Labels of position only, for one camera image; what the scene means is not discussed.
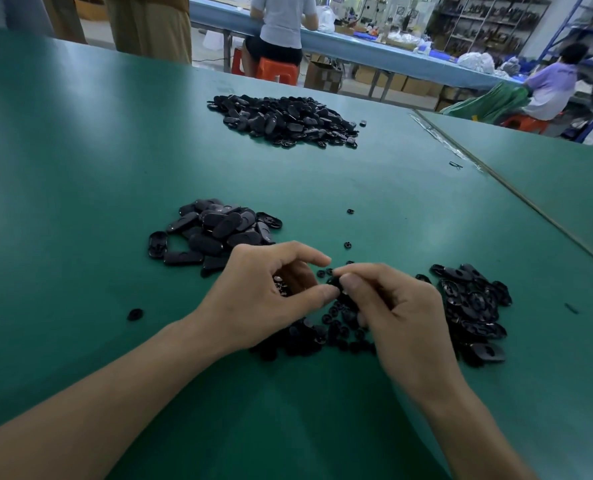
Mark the person's left hand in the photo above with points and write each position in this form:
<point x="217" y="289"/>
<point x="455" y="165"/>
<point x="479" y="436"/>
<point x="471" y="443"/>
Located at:
<point x="252" y="300"/>

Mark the small open cardboard box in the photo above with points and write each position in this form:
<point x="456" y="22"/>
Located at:
<point x="324" y="75"/>

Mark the red plastic stool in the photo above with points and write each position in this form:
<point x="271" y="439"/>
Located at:
<point x="238" y="62"/>
<point x="526" y="123"/>
<point x="276" y="71"/>

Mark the blue shelving rack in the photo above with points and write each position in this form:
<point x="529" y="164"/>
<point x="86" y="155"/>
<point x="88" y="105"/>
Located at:
<point x="591" y="35"/>

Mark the metal storage shelf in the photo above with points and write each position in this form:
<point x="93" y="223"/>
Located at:
<point x="491" y="20"/>

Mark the pile of black oval shells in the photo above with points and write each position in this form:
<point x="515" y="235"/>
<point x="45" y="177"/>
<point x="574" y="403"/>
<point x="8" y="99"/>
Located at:
<point x="471" y="310"/>

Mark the green striped bag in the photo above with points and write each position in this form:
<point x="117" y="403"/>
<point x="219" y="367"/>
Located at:
<point x="486" y="103"/>

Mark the large brown cardboard box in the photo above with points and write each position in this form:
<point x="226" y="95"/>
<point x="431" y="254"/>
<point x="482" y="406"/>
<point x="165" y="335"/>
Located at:
<point x="65" y="15"/>

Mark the white plastic bag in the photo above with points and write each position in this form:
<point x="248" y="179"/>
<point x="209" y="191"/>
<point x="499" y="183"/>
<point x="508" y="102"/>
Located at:
<point x="476" y="62"/>

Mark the pile of small black buttons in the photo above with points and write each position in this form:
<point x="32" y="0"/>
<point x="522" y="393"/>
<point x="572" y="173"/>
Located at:
<point x="302" y="340"/>

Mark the person's right hand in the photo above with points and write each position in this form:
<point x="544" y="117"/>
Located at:
<point x="411" y="335"/>

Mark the long blue work table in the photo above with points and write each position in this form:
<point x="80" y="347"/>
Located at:
<point x="376" y="50"/>

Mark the person's left forearm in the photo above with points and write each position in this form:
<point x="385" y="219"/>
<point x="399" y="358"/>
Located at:
<point x="87" y="415"/>

